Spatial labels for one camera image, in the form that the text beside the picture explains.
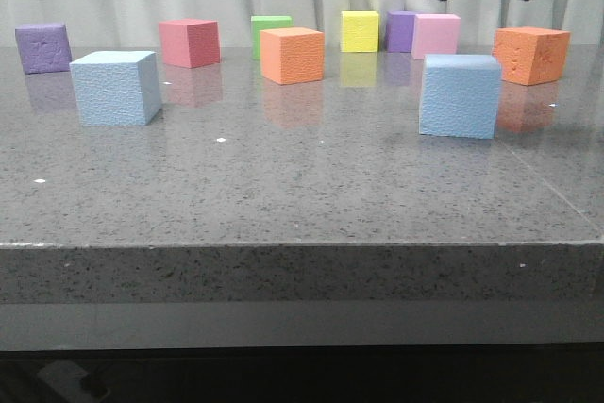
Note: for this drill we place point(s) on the light blue foam cube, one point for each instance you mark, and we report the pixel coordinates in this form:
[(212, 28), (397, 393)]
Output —
[(116, 88), (460, 95)]

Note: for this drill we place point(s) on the pink foam cube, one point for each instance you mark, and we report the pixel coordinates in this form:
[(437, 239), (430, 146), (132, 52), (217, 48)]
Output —
[(435, 34)]

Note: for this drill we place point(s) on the purple foam cube back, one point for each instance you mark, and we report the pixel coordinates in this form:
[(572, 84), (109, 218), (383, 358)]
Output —
[(399, 31)]

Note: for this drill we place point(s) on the purple foam cube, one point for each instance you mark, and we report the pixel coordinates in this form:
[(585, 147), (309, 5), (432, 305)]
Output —
[(399, 31), (43, 48)]

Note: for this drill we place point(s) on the orange foam cube right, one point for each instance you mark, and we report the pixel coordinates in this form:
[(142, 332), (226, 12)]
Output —
[(531, 55)]

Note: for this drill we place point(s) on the orange foam cube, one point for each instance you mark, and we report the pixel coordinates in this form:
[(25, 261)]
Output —
[(292, 55), (531, 55)]

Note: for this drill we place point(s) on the yellow foam cube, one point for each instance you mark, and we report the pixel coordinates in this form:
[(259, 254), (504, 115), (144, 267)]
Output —
[(359, 31)]

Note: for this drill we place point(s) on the orange foam cube centre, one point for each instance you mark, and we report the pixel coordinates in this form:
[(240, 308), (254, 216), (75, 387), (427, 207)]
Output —
[(292, 55)]

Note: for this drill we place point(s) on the green foam cube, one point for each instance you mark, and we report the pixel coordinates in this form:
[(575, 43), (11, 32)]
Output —
[(259, 23)]

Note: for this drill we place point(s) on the red foam cube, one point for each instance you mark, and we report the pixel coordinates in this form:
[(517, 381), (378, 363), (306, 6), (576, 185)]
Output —
[(189, 43)]

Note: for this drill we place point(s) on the purple foam cube left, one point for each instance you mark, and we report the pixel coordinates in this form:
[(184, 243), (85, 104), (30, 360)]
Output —
[(43, 48)]

